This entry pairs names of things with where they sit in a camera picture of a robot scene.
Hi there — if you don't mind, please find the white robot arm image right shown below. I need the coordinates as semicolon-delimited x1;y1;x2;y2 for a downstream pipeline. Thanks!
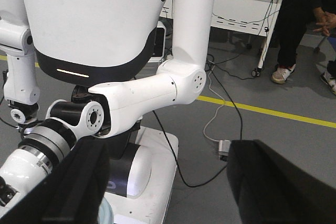
1;0;214;223

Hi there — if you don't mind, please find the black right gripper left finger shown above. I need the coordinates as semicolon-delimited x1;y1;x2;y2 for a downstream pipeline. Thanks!
1;137;109;223

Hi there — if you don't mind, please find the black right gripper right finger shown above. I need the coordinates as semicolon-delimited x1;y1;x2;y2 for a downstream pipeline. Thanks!
227;140;335;223

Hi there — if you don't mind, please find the seated man in black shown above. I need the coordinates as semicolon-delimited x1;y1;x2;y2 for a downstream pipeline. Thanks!
271;0;335;84

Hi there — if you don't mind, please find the white office desk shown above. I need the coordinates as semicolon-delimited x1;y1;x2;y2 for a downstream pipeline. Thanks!
160;0;282;72

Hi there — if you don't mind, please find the white robot mobile base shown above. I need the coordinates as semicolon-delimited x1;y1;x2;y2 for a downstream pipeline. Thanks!
103;127;178;223

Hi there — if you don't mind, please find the black floor cable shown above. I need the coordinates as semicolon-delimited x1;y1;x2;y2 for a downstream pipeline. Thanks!
152;61;244;188

